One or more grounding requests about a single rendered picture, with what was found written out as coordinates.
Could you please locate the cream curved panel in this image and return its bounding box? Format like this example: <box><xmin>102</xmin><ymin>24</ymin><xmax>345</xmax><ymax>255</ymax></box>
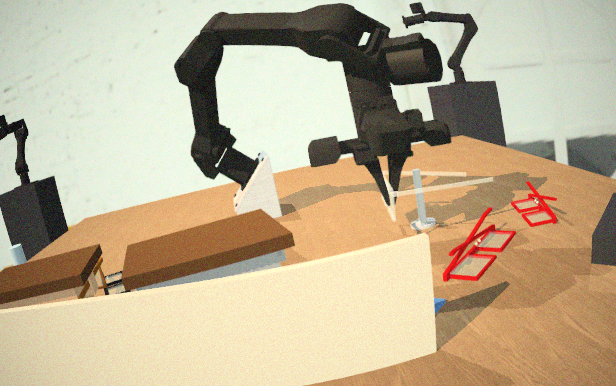
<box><xmin>0</xmin><ymin>233</ymin><xmax>437</xmax><ymax>386</ymax></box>

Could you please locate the blue flat square tile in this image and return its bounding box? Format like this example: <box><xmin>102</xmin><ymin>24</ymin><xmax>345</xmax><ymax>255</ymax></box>
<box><xmin>433</xmin><ymin>298</ymin><xmax>446</xmax><ymax>314</ymax></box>

